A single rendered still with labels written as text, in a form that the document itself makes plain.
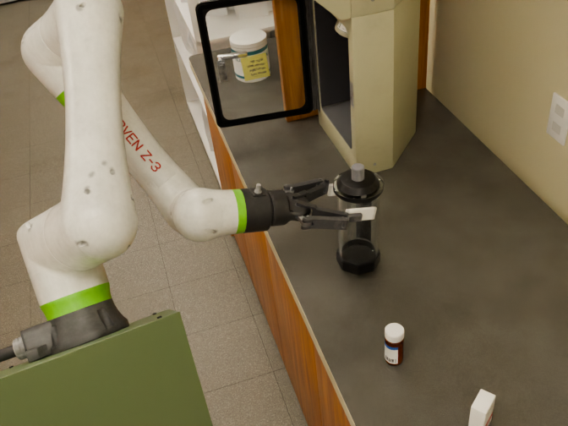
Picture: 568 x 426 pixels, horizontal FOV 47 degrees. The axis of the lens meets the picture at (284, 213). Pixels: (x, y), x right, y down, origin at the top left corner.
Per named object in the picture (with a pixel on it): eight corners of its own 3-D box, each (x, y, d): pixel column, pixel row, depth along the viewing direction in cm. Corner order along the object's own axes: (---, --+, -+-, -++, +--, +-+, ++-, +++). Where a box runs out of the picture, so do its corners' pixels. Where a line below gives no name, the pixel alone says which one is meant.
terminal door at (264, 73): (314, 112, 205) (303, -14, 180) (217, 128, 203) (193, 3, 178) (313, 111, 206) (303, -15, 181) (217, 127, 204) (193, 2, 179)
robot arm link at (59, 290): (69, 312, 111) (33, 206, 112) (33, 326, 122) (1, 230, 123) (133, 290, 120) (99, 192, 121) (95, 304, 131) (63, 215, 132)
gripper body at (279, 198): (275, 205, 132) (318, 201, 135) (263, 182, 138) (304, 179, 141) (270, 235, 136) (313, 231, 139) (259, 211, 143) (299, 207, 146)
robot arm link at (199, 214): (179, 248, 126) (175, 190, 125) (169, 240, 138) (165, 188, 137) (249, 240, 131) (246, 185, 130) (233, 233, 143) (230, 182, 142)
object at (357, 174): (369, 175, 147) (369, 150, 143) (386, 198, 140) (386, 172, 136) (330, 184, 145) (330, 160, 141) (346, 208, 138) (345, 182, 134)
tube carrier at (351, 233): (370, 237, 159) (371, 164, 146) (389, 265, 151) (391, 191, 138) (328, 248, 157) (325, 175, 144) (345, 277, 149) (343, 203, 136)
